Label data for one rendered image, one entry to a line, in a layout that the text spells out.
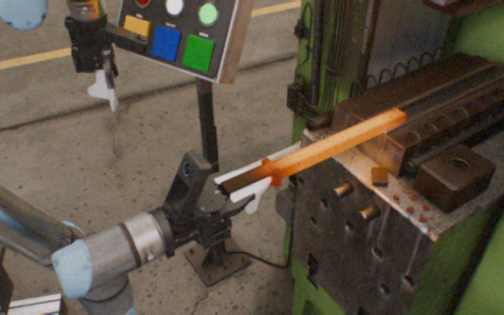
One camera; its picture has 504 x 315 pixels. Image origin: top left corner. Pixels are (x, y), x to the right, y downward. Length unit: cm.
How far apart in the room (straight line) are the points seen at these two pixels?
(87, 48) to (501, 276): 100
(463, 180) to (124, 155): 187
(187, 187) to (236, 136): 182
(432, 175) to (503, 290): 35
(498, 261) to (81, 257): 82
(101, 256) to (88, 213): 153
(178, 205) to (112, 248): 11
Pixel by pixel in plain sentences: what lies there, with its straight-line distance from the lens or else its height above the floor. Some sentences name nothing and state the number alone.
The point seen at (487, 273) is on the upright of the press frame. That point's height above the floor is 70.
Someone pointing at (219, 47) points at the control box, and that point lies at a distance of 116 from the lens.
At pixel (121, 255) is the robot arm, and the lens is 73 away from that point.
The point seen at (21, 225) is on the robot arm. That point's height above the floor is 104.
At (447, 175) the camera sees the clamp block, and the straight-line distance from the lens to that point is 94.
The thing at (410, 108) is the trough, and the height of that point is 99.
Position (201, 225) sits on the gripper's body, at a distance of 77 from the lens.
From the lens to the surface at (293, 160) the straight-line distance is 85.
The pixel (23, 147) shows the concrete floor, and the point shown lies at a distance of 273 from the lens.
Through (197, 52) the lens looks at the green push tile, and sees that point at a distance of 118.
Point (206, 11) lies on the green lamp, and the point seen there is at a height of 109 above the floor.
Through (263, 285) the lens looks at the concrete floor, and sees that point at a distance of 190.
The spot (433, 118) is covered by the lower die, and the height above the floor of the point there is 99.
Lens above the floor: 157
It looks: 40 degrees down
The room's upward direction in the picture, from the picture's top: straight up
